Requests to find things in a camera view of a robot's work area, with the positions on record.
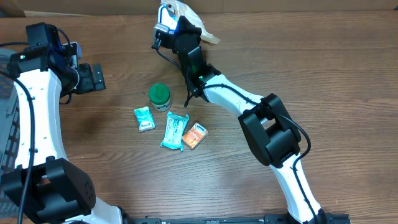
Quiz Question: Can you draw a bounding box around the clear snack bag brown label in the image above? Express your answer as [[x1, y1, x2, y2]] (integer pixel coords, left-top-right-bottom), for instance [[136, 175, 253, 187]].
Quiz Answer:
[[160, 0, 220, 45]]

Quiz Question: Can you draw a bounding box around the green lid jar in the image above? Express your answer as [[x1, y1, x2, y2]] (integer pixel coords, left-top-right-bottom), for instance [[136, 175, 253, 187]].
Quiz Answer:
[[149, 83, 172, 112]]

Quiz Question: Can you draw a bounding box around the teal tissue packet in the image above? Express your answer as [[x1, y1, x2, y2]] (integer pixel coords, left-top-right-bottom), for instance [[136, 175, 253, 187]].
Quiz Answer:
[[134, 106, 155, 133]]

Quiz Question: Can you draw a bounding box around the light teal wipes pack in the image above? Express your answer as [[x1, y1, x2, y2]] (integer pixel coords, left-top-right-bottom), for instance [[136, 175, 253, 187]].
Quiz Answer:
[[160, 111, 189, 152]]

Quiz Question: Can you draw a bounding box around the orange tissue packet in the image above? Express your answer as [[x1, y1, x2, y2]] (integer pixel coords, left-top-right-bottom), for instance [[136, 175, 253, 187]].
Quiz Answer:
[[182, 122, 208, 150]]

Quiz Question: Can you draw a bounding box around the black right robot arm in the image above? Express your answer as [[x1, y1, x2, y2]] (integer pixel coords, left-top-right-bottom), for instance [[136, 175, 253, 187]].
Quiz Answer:
[[152, 16, 326, 223]]

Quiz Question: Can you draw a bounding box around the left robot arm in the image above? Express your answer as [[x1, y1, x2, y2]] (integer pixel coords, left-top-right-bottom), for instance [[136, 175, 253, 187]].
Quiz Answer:
[[1, 22, 129, 223]]

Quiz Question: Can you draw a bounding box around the white barcode scanner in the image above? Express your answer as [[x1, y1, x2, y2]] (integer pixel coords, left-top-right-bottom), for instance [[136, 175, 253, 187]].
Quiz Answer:
[[158, 4, 178, 32]]

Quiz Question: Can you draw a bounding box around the dark grey plastic basket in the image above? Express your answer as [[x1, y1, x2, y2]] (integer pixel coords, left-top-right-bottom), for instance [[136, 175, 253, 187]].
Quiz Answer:
[[1, 48, 19, 219]]

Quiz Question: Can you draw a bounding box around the cardboard back panel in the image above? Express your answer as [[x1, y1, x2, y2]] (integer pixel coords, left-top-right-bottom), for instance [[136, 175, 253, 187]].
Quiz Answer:
[[1, 0, 397, 17]]

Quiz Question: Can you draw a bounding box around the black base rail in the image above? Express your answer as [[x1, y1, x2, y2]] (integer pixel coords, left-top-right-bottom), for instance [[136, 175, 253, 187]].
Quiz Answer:
[[127, 213, 351, 224]]

